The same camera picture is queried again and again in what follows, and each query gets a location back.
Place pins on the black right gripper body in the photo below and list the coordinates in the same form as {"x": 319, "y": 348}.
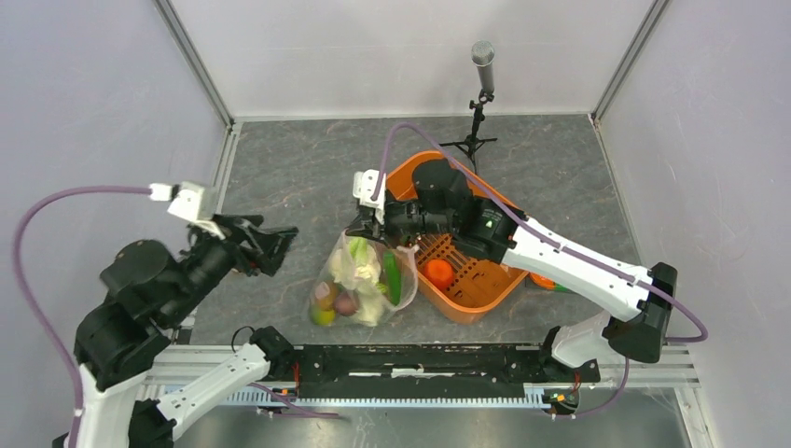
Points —
{"x": 404, "y": 217}

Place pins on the orange toy handle block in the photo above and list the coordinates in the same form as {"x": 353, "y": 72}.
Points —
{"x": 546, "y": 283}

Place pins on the orange plastic basket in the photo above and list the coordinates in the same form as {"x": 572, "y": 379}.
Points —
{"x": 478, "y": 285}

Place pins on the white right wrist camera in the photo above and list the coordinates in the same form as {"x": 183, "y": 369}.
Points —
{"x": 369, "y": 190}

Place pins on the black microphone tripod stand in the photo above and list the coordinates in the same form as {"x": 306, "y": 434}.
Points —
{"x": 472, "y": 142}

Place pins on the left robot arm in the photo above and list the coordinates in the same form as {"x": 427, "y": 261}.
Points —
{"x": 150, "y": 291}

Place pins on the yellow green toy mango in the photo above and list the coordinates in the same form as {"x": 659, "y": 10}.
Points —
{"x": 321, "y": 317}

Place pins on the grey microphone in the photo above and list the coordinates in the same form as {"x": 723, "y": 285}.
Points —
{"x": 482, "y": 56}

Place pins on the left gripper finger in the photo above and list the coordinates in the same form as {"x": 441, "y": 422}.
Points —
{"x": 238, "y": 222}
{"x": 266, "y": 249}

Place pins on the white toy cabbage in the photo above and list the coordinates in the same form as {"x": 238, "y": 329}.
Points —
{"x": 354, "y": 266}

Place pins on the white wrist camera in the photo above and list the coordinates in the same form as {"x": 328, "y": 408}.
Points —
{"x": 369, "y": 190}
{"x": 194, "y": 203}

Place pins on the green toy cucumber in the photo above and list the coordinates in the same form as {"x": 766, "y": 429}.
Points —
{"x": 392, "y": 276}

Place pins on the small yellow toy fruit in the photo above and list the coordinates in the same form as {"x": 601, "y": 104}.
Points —
{"x": 324, "y": 295}

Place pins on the orange toy carrot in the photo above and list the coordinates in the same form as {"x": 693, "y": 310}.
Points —
{"x": 439, "y": 273}

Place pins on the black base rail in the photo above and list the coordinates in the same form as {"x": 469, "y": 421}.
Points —
{"x": 458, "y": 375}

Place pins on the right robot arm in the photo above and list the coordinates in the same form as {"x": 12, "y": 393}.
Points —
{"x": 635, "y": 301}

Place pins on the clear dotted zip top bag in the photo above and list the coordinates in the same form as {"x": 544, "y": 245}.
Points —
{"x": 409, "y": 276}

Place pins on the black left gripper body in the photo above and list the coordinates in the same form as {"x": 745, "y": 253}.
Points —
{"x": 213, "y": 258}

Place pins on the dark red toy fruit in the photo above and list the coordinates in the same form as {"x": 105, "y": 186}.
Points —
{"x": 346, "y": 304}

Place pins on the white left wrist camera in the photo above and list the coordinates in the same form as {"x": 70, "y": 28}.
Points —
{"x": 194, "y": 203}

